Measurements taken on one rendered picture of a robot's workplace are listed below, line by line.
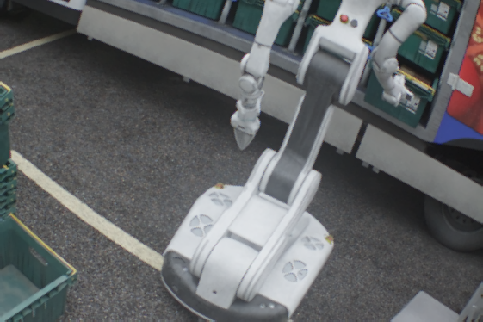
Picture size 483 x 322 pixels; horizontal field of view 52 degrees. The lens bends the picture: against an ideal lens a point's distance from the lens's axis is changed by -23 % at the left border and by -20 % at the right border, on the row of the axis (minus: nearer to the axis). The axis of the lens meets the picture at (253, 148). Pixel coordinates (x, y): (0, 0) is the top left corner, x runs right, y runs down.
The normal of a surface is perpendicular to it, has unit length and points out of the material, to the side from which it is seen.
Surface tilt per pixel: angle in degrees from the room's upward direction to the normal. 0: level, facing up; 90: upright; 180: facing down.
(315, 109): 88
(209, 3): 94
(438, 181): 90
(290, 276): 38
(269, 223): 19
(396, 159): 90
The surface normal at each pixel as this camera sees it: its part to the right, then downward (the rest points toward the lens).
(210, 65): -0.38, 0.29
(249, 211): 0.17, -0.71
